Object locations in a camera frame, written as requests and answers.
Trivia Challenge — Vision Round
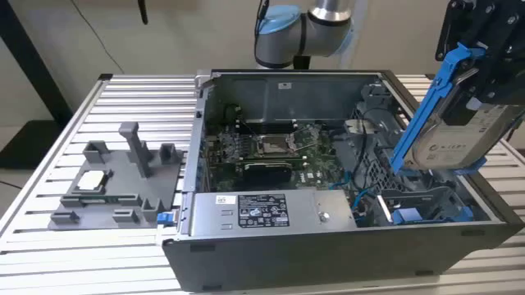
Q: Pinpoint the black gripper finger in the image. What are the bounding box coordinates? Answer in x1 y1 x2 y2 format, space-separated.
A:
458 0 525 106
434 0 466 64

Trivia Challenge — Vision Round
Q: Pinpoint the black RAM slot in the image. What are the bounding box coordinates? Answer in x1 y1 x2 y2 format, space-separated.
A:
236 120 299 133
241 155 307 162

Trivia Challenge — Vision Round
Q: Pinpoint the grey metal drive cage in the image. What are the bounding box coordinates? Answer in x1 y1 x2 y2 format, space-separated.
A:
333 82 415 191

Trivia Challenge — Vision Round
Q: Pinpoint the metal socket cover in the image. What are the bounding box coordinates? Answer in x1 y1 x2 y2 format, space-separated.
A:
288 127 321 151

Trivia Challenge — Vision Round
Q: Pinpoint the green motherboard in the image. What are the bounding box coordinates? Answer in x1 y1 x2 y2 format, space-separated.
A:
202 121 349 193

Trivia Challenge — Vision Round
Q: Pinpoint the CPU socket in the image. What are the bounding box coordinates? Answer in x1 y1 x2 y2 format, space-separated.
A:
256 134 293 154

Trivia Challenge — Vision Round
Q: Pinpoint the black graphics card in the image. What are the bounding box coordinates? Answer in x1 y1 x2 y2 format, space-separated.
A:
241 162 295 187

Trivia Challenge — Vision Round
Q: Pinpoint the dark grey PC case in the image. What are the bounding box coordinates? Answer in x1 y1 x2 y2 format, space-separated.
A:
161 68 525 293

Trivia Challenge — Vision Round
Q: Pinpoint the silver power supply unit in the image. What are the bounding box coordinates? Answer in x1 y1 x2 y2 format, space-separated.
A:
188 189 357 238

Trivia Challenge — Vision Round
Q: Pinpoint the grey parts rack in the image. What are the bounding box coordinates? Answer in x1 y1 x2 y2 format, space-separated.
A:
47 122 185 230

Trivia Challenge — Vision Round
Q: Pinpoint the silver CPU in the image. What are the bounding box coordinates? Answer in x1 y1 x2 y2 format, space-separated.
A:
78 170 112 191

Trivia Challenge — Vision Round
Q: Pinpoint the black wire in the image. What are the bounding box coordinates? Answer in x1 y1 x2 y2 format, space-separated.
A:
351 107 396 185

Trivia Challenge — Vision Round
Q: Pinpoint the blue wire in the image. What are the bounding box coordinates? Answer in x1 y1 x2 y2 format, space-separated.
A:
329 170 380 218

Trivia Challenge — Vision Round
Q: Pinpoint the thin wire locking lever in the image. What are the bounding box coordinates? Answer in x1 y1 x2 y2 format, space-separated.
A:
238 119 260 138

